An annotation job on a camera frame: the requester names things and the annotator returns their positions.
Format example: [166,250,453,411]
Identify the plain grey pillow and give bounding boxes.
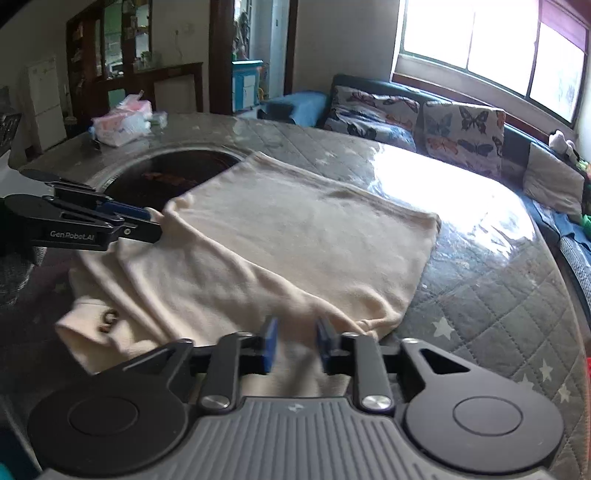
[522,141,587,219]

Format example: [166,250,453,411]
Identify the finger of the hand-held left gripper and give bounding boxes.
[20,168,151,221]
[108,220,164,245]

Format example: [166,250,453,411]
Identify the light blue cabinet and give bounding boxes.
[232,59,264,113]

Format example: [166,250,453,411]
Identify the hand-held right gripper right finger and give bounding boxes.
[315,318,472,411]

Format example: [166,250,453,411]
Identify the dark wooden sideboard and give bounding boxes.
[88,62,204,117]

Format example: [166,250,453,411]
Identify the round black induction cooker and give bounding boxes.
[104,149,244,202]

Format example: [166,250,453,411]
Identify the dark wooden display cabinet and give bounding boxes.
[66,0,153,95]

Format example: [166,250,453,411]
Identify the window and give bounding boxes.
[391,0,591,128]

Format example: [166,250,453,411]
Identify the dark wooden door frame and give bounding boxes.
[209,0,301,117]

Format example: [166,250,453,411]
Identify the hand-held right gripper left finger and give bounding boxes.
[99,316,280,411]

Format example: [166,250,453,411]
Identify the cream sweater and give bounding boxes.
[55,152,443,376]

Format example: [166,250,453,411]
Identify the blue sofa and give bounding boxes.
[257,74,591,297]

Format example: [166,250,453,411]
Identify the panda plush toy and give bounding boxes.
[548,130,581,160]

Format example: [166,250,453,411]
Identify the white refrigerator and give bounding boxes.
[25,57,68,153]

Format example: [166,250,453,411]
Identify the butterfly print pillow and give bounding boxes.
[422,100,507,179]
[332,85,421,128]
[322,107,417,152]

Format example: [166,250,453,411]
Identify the pink white tissue pack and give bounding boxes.
[91,93,153,148]

